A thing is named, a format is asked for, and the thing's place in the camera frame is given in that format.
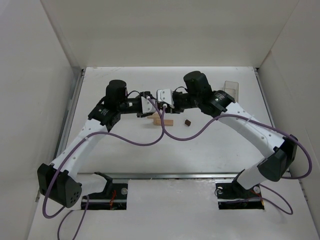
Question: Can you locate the clear plastic box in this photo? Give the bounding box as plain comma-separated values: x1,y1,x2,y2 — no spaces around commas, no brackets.
224,81,239,102

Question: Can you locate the dark brown small block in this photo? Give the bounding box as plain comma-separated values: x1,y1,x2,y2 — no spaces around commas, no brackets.
184,119,191,127

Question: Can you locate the thin wood block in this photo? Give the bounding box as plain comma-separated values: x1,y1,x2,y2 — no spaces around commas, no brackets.
147,114,160,119

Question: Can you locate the large light wood block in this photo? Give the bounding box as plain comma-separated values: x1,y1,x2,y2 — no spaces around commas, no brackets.
153,118,174,127

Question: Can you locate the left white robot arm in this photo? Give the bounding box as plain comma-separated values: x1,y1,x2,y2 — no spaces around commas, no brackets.
37,79,155,208

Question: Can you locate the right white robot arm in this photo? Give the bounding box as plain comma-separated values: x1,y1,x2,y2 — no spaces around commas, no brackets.
172,71,298,194

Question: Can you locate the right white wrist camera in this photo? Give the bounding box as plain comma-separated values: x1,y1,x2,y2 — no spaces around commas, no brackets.
156,89,174,108

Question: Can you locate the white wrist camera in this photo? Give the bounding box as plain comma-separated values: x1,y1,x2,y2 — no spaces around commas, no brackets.
156,89,174,108
141,96,157,114

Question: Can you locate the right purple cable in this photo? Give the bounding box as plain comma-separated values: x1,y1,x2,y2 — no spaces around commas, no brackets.
161,104,313,216

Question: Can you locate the purple cable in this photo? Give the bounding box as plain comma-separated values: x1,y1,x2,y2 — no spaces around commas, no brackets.
41,98,165,240
161,104,313,216

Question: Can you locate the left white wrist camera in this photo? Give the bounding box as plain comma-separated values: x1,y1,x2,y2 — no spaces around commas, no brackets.
141,96,157,114

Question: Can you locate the aluminium left rail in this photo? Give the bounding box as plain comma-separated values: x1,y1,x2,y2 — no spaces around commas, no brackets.
47,68,86,164

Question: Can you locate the aluminium rail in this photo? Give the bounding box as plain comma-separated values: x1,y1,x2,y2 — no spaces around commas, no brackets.
253,67,275,127
47,68,86,164
77,171,291,181

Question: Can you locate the aluminium right rail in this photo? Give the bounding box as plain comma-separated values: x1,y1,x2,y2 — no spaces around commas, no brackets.
253,67,275,127

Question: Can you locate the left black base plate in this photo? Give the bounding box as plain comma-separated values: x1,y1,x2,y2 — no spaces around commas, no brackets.
87,182,128,211

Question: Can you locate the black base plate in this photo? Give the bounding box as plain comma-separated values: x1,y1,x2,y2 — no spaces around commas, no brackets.
87,182,128,211
214,182,265,210

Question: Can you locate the aluminium front rail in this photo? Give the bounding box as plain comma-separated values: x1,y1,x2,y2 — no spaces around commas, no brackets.
77,171,291,181

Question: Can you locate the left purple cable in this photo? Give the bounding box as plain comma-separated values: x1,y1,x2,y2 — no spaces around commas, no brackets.
41,98,165,240

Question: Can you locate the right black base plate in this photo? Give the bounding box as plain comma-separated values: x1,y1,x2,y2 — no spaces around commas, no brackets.
214,182,265,210

